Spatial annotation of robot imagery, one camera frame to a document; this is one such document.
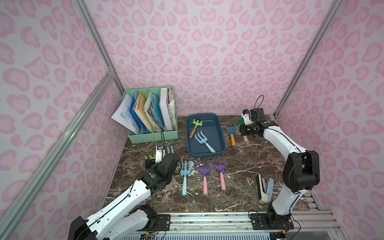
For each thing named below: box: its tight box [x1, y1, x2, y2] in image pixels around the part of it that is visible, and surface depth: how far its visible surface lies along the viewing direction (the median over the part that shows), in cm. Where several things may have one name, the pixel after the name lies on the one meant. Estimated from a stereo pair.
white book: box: [159, 87, 173, 131], surface depth 98 cm
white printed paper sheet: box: [111, 93, 140, 135], surface depth 97 cm
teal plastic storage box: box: [186, 113, 226, 158], surface depth 107 cm
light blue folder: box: [151, 94, 165, 129], surface depth 95 cm
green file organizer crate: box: [122, 85, 179, 144], surface depth 100 cm
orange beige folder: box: [133, 91, 153, 133], surface depth 97 cm
